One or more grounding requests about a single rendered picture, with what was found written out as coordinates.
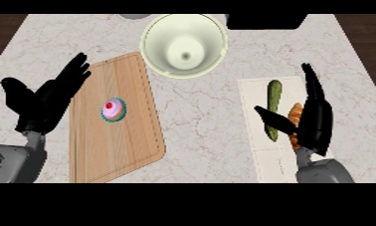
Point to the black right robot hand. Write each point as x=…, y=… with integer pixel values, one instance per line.
x=316, y=120

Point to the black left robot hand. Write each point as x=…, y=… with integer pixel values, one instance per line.
x=50, y=99

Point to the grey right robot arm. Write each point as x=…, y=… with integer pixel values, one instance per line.
x=318, y=168

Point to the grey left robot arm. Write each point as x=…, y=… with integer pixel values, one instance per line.
x=23, y=160

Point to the green squash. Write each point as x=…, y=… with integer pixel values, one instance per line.
x=274, y=104

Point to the white placemat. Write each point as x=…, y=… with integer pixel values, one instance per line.
x=275, y=157

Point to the pale green bowl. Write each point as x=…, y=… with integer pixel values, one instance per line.
x=185, y=45

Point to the orange croissant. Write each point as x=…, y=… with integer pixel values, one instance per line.
x=296, y=115

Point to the pink frosted cupcake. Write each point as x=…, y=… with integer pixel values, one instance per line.
x=114, y=109

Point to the wooden cutting board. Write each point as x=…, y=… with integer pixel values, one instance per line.
x=116, y=120

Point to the grey round object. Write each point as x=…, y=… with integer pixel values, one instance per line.
x=135, y=16

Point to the black appliance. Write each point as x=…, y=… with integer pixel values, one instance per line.
x=268, y=21

